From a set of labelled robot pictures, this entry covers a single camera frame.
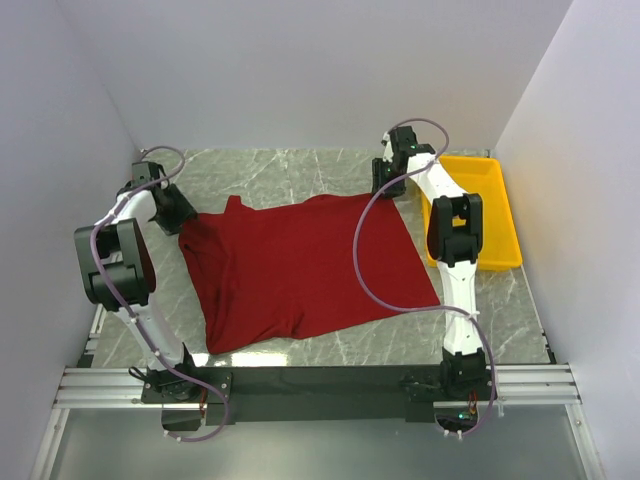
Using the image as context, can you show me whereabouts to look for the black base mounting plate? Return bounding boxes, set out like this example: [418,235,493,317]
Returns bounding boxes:
[141,365,492,425]

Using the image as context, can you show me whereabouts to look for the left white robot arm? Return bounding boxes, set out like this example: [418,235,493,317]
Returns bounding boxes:
[74,161,202,403]

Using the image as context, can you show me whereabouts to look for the red t shirt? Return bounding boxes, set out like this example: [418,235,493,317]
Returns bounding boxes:
[179,194,439,354]

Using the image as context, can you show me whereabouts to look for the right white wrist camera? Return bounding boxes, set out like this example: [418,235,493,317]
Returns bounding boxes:
[381,130,396,164]

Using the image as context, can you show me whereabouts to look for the aluminium frame rail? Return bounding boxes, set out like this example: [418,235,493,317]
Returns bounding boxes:
[53,364,582,410]

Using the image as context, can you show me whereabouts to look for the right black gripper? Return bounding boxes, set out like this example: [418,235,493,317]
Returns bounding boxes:
[369,158,405,200]

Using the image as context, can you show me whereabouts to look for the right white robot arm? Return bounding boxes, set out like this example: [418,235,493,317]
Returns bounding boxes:
[372,120,491,399]

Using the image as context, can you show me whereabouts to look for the yellow plastic tray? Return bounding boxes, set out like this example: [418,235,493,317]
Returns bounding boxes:
[418,155,524,272]

